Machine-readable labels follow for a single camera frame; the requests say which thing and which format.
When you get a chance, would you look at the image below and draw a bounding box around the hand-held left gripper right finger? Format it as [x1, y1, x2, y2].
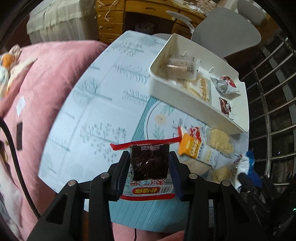
[169, 151, 269, 241]

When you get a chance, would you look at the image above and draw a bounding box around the red and white snack packet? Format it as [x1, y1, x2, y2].
[177, 126, 205, 142]

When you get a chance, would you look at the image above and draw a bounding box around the clear packet of yellow crackers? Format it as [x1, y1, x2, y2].
[183, 75, 213, 103]

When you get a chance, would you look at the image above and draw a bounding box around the pink rug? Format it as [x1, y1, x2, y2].
[111, 222, 185, 241]

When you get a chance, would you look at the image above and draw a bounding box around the bed with lace cover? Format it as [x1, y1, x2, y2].
[26, 0, 97, 43]

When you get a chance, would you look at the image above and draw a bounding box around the blue snack packet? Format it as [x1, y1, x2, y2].
[232, 152, 255, 189]

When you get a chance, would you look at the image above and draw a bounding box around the small dark red packet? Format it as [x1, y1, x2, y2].
[218, 97, 232, 116]

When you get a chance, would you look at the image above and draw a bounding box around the clear packet of yellow pastry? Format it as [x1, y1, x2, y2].
[207, 127, 235, 157]
[211, 166, 236, 183]

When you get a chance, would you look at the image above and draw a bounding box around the dark red snack packet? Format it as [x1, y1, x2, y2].
[110, 136, 182, 201]

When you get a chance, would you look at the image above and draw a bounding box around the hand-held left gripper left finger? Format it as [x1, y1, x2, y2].
[26, 151, 130, 241]

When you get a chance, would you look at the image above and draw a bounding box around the metal window grille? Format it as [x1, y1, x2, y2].
[240, 35, 296, 186]

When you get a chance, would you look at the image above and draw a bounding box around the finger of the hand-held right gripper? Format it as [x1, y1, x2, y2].
[239, 173, 259, 197]
[251, 170, 263, 188]

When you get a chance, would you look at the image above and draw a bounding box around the tree print tablecloth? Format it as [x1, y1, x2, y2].
[38, 30, 251, 232]

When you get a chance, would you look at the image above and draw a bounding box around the white and orange plush toy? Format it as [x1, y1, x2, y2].
[0, 44, 37, 98]

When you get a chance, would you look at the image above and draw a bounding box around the white plastic bin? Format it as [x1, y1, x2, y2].
[148, 34, 250, 135]

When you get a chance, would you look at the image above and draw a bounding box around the printed cloth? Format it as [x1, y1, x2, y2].
[0, 137, 26, 234]

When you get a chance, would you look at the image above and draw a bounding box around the wooden desk with drawers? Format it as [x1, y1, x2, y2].
[96, 0, 208, 44]

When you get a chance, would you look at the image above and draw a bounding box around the thick black cable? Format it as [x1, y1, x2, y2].
[0, 116, 41, 219]

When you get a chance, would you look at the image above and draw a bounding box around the black rectangular tag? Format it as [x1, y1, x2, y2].
[16, 122, 23, 151]

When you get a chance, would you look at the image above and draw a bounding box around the clear packet of brown cake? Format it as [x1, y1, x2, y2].
[159, 52, 201, 81]

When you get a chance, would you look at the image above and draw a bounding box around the beige flat snack packet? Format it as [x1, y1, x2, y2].
[180, 155, 213, 176]

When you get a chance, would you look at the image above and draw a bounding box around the white cloth label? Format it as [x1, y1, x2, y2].
[16, 96, 26, 114]

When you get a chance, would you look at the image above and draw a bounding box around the grey office chair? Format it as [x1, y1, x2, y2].
[166, 0, 265, 58]

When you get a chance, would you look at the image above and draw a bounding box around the pink blanket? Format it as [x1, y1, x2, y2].
[0, 40, 109, 241]

